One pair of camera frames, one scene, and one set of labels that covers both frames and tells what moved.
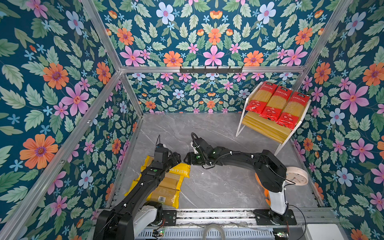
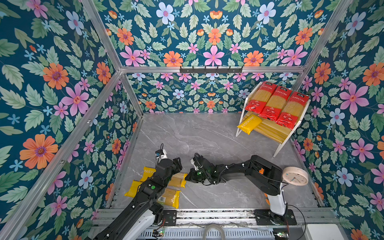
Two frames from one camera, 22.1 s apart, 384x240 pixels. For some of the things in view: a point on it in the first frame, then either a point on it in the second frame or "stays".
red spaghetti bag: x=257 y=104 stays
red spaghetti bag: x=294 y=110 stays
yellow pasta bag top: x=175 y=172 → x=250 y=123
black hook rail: x=205 y=70 stays
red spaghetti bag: x=273 y=110 stays
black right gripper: x=191 y=158 → x=192 y=178
